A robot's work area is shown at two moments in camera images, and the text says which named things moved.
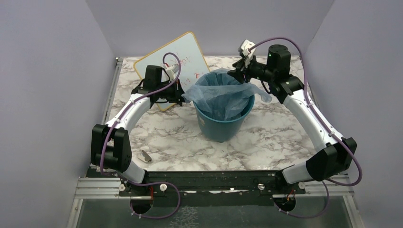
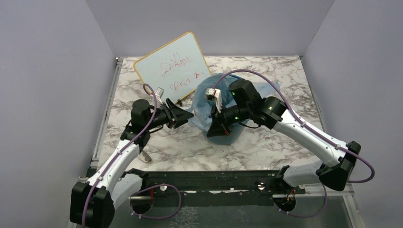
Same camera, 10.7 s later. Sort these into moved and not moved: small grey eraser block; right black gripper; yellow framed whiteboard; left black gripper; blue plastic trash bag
Moved: left black gripper; right black gripper; blue plastic trash bag
Not moved: yellow framed whiteboard; small grey eraser block
